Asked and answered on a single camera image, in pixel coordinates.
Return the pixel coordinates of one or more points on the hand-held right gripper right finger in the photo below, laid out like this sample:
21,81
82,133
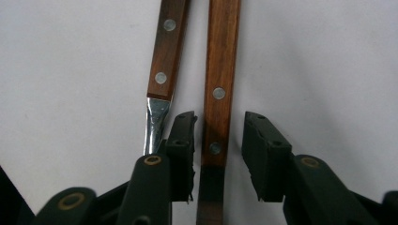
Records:
266,156

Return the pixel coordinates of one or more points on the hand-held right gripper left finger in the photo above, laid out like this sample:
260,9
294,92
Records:
181,156

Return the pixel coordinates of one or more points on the dark utensils on table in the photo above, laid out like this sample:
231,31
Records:
165,56

